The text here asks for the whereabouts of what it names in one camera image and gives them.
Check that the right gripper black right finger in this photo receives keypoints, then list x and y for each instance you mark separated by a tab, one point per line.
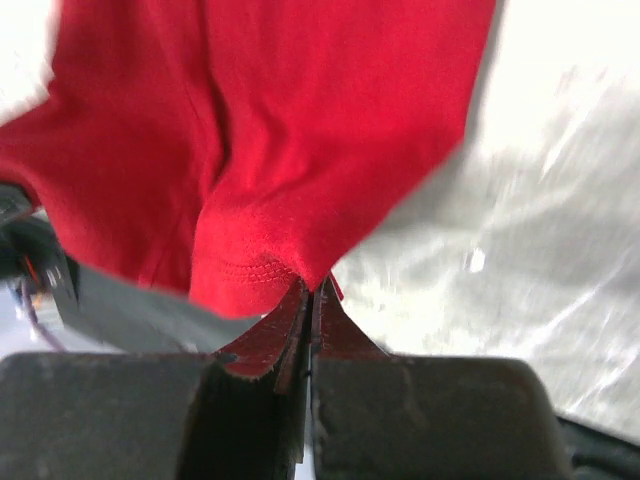
378	415

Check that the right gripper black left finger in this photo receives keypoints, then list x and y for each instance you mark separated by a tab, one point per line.
236	413

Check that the red t-shirt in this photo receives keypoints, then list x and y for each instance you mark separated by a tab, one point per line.
226	149

